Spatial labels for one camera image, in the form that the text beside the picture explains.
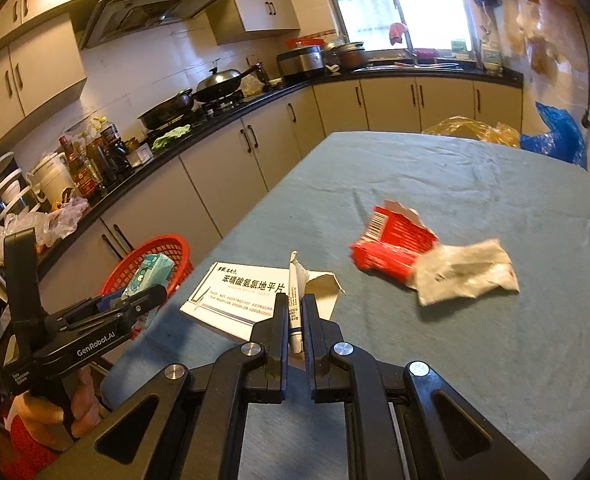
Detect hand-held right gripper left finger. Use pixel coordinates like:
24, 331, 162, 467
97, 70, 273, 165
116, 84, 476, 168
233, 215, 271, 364
35, 294, 290, 480

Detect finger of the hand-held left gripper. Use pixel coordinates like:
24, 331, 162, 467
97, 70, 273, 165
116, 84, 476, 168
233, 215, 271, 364
47, 296, 126, 323
110, 285, 168, 333

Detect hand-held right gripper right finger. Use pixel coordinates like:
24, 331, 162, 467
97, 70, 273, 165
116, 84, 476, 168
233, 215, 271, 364
302, 294, 548, 480

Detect white ointment tube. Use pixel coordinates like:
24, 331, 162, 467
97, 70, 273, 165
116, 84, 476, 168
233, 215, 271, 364
286, 250, 310, 356

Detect teal tissue packet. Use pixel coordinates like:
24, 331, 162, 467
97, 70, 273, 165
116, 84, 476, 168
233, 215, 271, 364
122, 254, 176, 328

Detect red plastic basket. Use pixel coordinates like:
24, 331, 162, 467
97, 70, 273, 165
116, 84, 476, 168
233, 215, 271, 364
100, 234, 195, 341

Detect person's left hand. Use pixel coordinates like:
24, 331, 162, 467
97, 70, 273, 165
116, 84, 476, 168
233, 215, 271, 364
4, 362, 102, 451

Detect white medicine box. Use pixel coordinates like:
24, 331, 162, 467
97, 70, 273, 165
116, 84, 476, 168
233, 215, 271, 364
180, 261, 347, 346

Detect torn red snack packet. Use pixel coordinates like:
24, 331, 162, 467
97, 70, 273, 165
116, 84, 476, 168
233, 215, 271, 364
349, 199, 438, 287

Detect white rice cooker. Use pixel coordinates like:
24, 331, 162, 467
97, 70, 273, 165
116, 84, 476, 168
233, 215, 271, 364
27, 152, 76, 211

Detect group of condiment bottles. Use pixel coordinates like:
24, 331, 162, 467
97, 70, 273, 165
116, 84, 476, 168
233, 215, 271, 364
57, 116, 130, 196

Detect crumpled white plastic wrapper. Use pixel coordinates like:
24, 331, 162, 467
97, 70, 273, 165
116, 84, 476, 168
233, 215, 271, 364
412, 239, 521, 307

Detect grey-blue tablecloth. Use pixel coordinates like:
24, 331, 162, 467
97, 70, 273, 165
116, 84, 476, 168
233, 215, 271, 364
100, 131, 590, 480

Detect beige base cabinets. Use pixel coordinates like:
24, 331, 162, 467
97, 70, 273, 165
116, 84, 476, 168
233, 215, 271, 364
40, 77, 523, 281

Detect green leafy vegetable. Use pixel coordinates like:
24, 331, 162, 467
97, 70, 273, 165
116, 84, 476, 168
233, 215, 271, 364
152, 125, 192, 152

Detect black wok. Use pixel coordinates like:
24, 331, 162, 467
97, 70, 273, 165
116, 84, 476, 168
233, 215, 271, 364
137, 89, 196, 131

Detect gas stove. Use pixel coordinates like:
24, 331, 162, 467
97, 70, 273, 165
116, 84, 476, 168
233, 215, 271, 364
195, 95, 248, 116

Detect wok with steel lid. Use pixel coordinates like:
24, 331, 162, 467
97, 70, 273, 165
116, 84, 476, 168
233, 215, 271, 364
192, 62, 266, 103

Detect yellow plastic bag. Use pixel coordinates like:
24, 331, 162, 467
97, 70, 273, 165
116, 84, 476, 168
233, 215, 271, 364
421, 116, 521, 148

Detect steel rice cooker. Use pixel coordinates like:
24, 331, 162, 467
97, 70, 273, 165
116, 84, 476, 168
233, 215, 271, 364
276, 46, 325, 78

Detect dark pot with lid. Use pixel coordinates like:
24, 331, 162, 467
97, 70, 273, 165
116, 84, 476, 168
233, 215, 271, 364
325, 41, 366, 71

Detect steel faucet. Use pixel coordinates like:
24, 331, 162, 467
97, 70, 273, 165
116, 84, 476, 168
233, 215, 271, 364
402, 27, 421, 66

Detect black kitchen countertop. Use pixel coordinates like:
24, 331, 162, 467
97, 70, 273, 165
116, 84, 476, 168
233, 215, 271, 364
0, 62, 524, 281

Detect black range hood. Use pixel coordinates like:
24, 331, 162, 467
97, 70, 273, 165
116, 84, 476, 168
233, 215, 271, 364
77, 0, 238, 51

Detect blue plastic bag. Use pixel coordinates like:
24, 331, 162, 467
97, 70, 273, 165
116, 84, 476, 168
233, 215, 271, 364
520, 101, 588, 171

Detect kitchen window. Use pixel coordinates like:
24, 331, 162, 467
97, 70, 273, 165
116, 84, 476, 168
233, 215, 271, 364
325, 0, 478, 53

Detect hanging clear plastic bags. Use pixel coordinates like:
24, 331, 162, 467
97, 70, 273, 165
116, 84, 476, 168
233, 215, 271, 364
505, 0, 588, 76

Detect beige wall cabinets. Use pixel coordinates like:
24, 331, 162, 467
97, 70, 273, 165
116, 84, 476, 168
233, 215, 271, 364
0, 0, 301, 136

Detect black power cable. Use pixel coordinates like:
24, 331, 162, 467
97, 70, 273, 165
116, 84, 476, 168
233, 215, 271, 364
572, 10, 590, 128

